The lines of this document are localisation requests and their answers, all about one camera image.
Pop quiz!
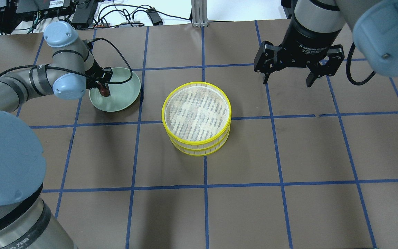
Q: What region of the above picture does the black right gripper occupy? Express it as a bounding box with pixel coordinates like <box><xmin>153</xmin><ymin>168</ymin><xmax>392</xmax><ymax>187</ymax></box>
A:
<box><xmin>253</xmin><ymin>17</ymin><xmax>345</xmax><ymax>87</ymax></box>

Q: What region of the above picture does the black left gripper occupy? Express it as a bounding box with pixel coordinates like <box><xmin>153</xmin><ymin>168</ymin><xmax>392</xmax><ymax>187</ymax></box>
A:
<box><xmin>86</xmin><ymin>64</ymin><xmax>113</xmax><ymax>89</ymax></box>

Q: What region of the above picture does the brown steamed bun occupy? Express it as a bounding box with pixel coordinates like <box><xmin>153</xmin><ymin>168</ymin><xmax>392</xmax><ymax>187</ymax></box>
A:
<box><xmin>98</xmin><ymin>82</ymin><xmax>111</xmax><ymax>97</ymax></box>

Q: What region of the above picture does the yellow steamer layer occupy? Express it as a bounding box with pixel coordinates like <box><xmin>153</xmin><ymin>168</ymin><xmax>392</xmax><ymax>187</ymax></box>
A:
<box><xmin>169</xmin><ymin>127</ymin><xmax>230</xmax><ymax>156</ymax></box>
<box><xmin>161</xmin><ymin>81</ymin><xmax>232</xmax><ymax>148</ymax></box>

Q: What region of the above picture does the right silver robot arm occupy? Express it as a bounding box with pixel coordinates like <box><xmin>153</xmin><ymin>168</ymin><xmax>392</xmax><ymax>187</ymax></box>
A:
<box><xmin>253</xmin><ymin>0</ymin><xmax>398</xmax><ymax>87</ymax></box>

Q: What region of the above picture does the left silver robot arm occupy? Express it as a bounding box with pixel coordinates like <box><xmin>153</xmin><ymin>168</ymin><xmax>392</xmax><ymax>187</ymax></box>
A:
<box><xmin>0</xmin><ymin>21</ymin><xmax>104</xmax><ymax>249</ymax></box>

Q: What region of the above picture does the light green plate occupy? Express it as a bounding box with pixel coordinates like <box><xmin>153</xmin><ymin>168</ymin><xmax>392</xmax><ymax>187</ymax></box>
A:
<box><xmin>89</xmin><ymin>72</ymin><xmax>141</xmax><ymax>112</ymax></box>

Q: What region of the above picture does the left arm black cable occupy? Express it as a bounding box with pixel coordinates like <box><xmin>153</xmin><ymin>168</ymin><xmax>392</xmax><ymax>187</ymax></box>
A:
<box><xmin>0</xmin><ymin>37</ymin><xmax>134</xmax><ymax>85</ymax></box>

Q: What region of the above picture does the aluminium frame post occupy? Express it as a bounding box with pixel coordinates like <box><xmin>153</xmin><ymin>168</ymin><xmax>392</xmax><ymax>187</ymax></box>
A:
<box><xmin>191</xmin><ymin>0</ymin><xmax>209</xmax><ymax>27</ymax></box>

